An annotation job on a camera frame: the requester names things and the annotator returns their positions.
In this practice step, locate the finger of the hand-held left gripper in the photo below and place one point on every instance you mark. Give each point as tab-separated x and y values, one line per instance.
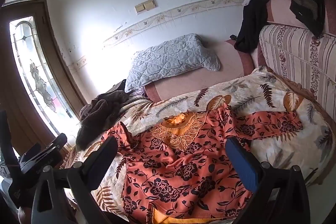
57	142

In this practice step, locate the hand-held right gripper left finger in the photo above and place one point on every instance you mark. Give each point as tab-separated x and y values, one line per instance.
103	158

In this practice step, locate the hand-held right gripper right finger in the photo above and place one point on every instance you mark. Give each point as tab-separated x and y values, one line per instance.
241	163

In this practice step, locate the orange floral blouse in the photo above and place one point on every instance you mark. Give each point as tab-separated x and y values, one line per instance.
183	166

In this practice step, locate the leaf-printed cream blanket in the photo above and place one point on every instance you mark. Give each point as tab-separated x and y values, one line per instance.
275	150

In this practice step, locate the brown fuzzy cloth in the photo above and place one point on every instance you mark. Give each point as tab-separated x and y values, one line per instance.
97	113

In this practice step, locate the black bag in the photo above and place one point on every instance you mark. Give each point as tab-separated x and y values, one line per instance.
119	86

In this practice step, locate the wooden stained glass door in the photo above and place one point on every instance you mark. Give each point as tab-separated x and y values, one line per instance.
34	69

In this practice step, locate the pink sofa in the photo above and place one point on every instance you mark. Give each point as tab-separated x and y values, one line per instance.
199	79

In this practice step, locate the striped floral cushion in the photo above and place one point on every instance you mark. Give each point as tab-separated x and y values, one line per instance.
294	56

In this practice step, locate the grey quilted pillow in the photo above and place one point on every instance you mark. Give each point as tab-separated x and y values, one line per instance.
170	58

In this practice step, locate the small black object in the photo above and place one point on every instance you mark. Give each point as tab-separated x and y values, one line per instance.
232	37

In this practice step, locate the black hanging garment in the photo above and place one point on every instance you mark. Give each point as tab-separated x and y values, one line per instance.
252	24

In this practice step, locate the beige light switch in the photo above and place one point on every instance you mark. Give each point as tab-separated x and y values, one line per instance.
149	4
139	8

